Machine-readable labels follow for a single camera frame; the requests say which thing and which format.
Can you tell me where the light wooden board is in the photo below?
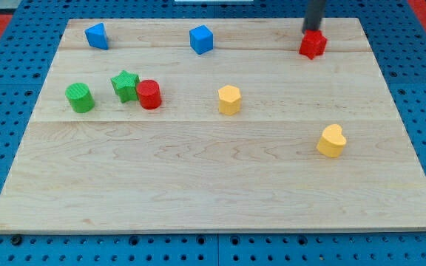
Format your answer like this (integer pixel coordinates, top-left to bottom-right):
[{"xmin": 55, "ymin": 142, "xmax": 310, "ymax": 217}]
[{"xmin": 0, "ymin": 18, "xmax": 426, "ymax": 235}]

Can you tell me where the blue triangular prism block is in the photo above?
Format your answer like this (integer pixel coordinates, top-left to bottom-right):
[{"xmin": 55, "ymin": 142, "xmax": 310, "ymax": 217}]
[{"xmin": 84, "ymin": 23, "xmax": 109, "ymax": 50}]

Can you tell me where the blue cube block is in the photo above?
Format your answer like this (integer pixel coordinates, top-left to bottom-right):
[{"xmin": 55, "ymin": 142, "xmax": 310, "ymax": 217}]
[{"xmin": 189, "ymin": 25, "xmax": 214, "ymax": 55}]

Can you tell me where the red cylinder block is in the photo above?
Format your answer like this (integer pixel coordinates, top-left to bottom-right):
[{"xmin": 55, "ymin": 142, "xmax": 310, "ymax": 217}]
[{"xmin": 136, "ymin": 80, "xmax": 162, "ymax": 109}]

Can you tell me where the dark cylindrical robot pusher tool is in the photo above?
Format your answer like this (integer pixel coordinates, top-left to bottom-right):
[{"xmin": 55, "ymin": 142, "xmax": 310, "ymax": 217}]
[{"xmin": 302, "ymin": 0, "xmax": 327, "ymax": 33}]

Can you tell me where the yellow heart block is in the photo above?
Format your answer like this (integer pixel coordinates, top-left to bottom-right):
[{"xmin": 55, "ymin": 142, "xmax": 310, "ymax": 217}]
[{"xmin": 316, "ymin": 124, "xmax": 347, "ymax": 158}]

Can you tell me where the yellow hexagon block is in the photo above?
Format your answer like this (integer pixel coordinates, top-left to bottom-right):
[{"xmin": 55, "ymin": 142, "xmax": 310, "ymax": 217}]
[{"xmin": 217, "ymin": 85, "xmax": 242, "ymax": 115}]

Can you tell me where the red star block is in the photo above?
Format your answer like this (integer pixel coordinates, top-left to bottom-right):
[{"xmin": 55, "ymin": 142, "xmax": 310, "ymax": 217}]
[{"xmin": 299, "ymin": 30, "xmax": 328, "ymax": 60}]

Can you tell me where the green cylinder block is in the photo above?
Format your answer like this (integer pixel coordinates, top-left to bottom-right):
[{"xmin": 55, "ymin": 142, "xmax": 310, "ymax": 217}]
[{"xmin": 65, "ymin": 83, "xmax": 95, "ymax": 113}]

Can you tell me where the green star block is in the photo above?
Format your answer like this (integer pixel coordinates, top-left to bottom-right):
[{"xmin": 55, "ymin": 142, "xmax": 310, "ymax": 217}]
[{"xmin": 110, "ymin": 70, "xmax": 140, "ymax": 103}]

